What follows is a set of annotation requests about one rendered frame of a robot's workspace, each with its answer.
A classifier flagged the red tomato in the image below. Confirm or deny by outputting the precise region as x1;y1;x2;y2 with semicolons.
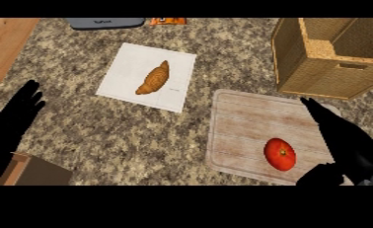
263;137;298;173

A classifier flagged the tan wicker basket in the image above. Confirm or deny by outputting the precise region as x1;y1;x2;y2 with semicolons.
270;17;373;101

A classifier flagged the brown croissant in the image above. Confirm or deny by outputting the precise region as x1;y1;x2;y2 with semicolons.
134;59;171;96

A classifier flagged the white square placemat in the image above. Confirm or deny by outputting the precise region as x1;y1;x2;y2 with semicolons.
94;41;198;114

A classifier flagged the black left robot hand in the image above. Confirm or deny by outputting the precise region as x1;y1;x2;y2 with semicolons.
0;79;47;176

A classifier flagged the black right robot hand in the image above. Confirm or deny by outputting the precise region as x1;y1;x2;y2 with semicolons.
295;97;373;187

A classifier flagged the dark grey flat appliance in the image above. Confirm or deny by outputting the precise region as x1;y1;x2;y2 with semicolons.
64;17;148;31

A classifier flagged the orange packet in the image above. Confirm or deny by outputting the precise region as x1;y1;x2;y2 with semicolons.
149;17;187;27

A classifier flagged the brown wooden box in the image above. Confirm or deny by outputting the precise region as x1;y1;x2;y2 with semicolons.
0;151;74;187

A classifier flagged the pale wooden panel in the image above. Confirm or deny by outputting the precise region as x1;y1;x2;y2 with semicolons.
0;17;41;82

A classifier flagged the pale wooden cutting board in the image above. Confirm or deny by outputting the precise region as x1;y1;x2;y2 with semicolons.
204;89;355;187

